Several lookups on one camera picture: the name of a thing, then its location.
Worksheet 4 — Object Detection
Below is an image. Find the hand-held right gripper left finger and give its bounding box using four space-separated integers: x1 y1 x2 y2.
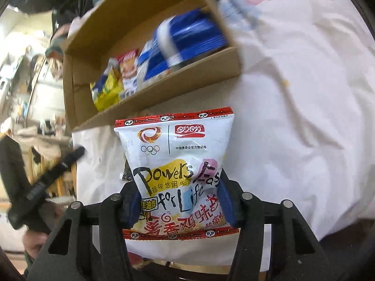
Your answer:
28 182 142 281

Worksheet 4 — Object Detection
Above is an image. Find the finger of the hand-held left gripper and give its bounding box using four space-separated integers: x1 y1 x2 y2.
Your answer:
43 146 86 182

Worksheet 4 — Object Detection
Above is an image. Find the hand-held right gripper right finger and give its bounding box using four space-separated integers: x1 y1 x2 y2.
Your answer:
218 168 338 281

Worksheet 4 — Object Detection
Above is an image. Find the white chip bag red print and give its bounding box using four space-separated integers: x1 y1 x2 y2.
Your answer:
114 106 236 240

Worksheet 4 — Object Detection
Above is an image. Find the yellow snack bag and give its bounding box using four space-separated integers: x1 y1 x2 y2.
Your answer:
90 64 125 112

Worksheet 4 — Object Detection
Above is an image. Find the red brown snack packet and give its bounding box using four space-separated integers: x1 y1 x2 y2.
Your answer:
117 49 140 95

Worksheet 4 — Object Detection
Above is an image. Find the blue white snack packet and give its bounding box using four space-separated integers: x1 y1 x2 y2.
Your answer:
138 39 176 83

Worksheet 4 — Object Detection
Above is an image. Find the brown cardboard box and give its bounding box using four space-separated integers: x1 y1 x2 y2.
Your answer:
63 0 242 132

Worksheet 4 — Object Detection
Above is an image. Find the blue snack bar packet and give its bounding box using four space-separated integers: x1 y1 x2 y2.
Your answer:
157 7 229 68

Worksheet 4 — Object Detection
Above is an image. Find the person's left hand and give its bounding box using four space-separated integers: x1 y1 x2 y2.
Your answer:
23 203 65 259

